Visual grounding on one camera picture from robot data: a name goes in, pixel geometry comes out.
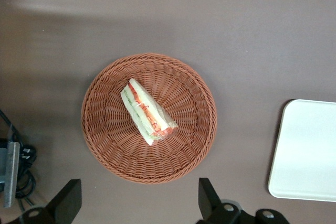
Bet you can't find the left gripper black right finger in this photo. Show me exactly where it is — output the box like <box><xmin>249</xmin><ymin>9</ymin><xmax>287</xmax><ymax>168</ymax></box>
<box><xmin>195</xmin><ymin>177</ymin><xmax>254</xmax><ymax>224</ymax></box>

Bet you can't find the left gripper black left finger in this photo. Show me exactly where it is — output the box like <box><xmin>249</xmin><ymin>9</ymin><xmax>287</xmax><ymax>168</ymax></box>
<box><xmin>20</xmin><ymin>178</ymin><xmax>82</xmax><ymax>224</ymax></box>

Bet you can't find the triangle sandwich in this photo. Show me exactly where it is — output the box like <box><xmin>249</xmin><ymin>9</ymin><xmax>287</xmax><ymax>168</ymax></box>
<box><xmin>120</xmin><ymin>78</ymin><xmax>179</xmax><ymax>147</ymax></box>

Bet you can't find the round brown wicker basket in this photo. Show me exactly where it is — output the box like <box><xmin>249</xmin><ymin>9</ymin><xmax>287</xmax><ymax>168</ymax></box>
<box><xmin>80</xmin><ymin>52</ymin><xmax>218</xmax><ymax>185</ymax></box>

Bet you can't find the cream plastic tray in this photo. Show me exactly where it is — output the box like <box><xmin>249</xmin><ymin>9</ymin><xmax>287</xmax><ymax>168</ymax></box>
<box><xmin>267</xmin><ymin>99</ymin><xmax>336</xmax><ymax>200</ymax></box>

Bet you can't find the black cable bundle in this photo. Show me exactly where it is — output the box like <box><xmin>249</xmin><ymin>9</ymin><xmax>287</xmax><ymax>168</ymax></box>
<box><xmin>0</xmin><ymin>108</ymin><xmax>37</xmax><ymax>209</ymax></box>

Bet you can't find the grey metal bracket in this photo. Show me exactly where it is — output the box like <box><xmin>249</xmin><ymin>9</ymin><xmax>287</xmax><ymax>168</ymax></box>
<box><xmin>3</xmin><ymin>142</ymin><xmax>21</xmax><ymax>208</ymax></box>

